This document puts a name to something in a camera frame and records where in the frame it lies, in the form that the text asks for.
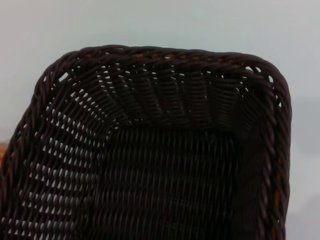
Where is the dark brown woven basket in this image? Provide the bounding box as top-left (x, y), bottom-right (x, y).
top-left (0, 44), bottom-right (293, 240)

